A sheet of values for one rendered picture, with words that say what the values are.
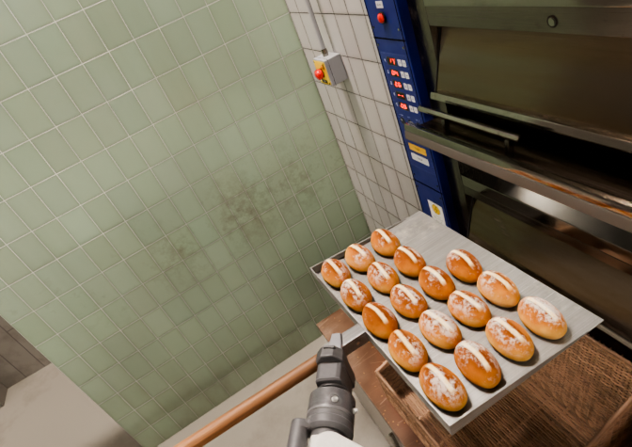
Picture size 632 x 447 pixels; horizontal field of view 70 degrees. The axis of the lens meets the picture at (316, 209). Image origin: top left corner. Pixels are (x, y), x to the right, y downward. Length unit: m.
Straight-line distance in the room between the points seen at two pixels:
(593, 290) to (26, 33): 1.86
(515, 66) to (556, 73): 0.10
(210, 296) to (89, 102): 1.03
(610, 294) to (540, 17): 0.66
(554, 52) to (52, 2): 1.53
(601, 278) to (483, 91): 0.52
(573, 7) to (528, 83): 0.19
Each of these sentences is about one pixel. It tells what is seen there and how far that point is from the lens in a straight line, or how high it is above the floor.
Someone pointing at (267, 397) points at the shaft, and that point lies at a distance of 0.98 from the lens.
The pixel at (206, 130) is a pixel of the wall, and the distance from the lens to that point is 1.97.
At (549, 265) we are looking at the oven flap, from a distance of 1.36.
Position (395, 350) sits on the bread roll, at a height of 1.24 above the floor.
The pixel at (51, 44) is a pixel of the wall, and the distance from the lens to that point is 1.88.
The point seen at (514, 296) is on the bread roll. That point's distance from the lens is 1.00.
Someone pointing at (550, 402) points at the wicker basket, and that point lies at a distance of 1.60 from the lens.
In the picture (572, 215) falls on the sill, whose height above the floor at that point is 1.18.
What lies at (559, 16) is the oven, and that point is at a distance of 0.96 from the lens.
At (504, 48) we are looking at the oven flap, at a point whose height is 1.58.
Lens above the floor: 1.96
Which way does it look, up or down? 32 degrees down
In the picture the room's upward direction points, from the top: 24 degrees counter-clockwise
